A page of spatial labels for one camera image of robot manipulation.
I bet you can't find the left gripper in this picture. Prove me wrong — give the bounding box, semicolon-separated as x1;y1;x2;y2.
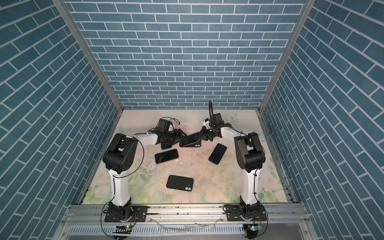
162;128;187;145

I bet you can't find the right camera black cable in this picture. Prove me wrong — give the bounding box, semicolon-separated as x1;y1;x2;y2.
208;100;215;127

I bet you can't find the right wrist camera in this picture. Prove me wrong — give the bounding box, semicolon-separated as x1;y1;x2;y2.
203;119;211;129

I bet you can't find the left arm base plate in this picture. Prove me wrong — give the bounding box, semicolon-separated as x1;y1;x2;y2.
103;206;149;223

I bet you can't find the purple-edged black phone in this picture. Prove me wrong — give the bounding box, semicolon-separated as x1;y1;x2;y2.
155;149;179;164

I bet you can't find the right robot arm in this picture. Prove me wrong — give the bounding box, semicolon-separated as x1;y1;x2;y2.
199;113;266;219

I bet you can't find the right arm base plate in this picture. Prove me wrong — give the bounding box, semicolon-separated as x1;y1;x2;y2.
222;203;268;222

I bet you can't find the aluminium front rail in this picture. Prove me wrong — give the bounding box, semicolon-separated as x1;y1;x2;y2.
62;203;308;226

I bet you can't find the white slotted cable duct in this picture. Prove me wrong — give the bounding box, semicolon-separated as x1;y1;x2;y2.
69;224;245;237

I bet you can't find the pink phone case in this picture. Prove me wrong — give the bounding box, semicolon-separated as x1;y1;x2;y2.
154;148;180;165

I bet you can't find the blue-edged black phone right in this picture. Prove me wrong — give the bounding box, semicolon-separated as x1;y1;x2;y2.
209;144;227;165

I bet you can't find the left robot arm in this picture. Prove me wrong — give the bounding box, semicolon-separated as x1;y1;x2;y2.
103;119;186;221

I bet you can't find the light blue phone case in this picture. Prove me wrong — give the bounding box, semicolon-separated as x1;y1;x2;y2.
161;142;173;150

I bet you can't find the black phone case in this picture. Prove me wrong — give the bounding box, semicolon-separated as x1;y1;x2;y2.
166;175;194;192
179;132;202;148

